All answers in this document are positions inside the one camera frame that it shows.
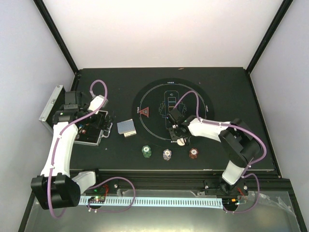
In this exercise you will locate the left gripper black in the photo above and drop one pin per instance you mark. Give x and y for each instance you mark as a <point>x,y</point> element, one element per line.
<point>103,126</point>

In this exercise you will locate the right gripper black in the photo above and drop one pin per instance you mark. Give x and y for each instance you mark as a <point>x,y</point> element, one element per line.
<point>173,136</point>

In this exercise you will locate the white round blind button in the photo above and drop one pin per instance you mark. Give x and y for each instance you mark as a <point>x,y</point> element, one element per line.
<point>181,142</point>

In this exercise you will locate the blue poker chip stack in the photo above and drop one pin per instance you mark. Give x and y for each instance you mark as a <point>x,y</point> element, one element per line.
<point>167,154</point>

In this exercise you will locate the red triangular dealer button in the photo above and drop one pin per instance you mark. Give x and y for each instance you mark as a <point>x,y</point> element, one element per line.
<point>144,112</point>

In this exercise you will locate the green poker chip stack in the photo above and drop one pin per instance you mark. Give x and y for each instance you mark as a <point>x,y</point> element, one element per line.
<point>146,150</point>

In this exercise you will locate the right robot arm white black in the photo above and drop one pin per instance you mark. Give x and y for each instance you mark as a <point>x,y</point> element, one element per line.
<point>243,147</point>

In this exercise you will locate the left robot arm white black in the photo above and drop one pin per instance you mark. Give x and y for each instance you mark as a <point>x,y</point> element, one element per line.
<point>54,188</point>

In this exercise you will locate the aluminium poker chip case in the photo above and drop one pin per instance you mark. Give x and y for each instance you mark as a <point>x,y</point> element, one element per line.
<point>69,106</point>

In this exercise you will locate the chips inside case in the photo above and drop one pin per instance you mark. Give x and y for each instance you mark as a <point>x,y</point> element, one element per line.
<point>82,132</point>

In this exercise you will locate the blue playing card deck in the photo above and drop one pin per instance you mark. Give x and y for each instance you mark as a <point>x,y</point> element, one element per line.
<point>125,126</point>

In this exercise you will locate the red poker chip stack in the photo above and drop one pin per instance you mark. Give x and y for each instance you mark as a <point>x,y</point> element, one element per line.
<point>193,153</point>

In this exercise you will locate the white card box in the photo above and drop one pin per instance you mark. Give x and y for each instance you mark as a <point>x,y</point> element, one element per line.
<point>130,133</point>

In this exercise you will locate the round black poker mat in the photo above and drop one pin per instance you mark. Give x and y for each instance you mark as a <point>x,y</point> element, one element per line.
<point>165,104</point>

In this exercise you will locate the white slotted cable duct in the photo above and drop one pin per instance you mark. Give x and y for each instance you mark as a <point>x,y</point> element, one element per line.
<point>152,202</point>

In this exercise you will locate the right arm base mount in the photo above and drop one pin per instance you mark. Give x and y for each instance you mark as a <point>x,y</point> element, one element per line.
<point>232,195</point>

